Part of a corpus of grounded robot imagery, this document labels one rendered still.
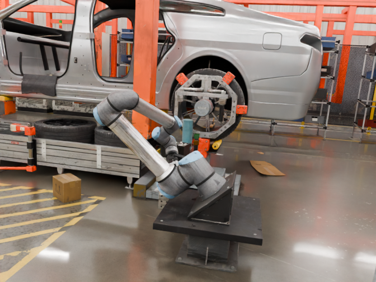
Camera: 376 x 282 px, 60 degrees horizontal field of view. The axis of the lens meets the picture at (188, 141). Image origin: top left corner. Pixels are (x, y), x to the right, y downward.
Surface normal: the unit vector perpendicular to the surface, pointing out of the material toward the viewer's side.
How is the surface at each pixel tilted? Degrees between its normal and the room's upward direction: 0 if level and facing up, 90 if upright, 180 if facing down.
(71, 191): 90
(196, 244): 90
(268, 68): 90
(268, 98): 90
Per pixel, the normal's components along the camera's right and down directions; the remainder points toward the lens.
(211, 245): -0.19, 0.19
